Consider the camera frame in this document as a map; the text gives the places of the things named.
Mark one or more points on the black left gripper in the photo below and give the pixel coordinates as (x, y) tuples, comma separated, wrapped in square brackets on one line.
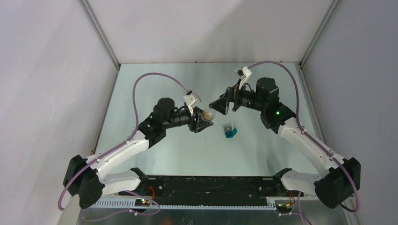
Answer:
[(199, 124)]

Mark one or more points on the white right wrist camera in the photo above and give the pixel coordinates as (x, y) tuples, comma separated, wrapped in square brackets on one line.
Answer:
[(244, 75)]

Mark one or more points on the aluminium frame post right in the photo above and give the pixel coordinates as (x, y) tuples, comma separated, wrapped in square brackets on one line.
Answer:
[(319, 31)]

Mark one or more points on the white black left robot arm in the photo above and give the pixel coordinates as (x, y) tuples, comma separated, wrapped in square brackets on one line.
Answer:
[(90, 178)]

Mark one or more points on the aluminium right side rail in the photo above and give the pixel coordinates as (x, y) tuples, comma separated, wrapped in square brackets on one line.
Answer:
[(310, 104)]

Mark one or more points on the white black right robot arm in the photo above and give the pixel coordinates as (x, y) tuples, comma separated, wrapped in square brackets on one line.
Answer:
[(337, 178)]

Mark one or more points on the teal and clear pill box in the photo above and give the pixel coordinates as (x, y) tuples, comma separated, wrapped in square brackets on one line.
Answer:
[(229, 130)]

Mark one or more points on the aluminium frame post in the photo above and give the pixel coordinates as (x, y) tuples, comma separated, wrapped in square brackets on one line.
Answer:
[(92, 18), (319, 31)]

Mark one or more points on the white slotted cable duct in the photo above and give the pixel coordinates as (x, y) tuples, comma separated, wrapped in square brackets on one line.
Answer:
[(140, 203)]

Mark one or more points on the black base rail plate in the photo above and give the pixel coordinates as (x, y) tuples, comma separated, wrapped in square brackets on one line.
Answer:
[(212, 190)]

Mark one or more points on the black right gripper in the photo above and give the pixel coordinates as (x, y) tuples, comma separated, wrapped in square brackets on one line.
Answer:
[(231, 94)]

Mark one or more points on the aluminium frame post left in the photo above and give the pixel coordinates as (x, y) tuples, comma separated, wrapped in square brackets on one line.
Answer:
[(92, 18)]

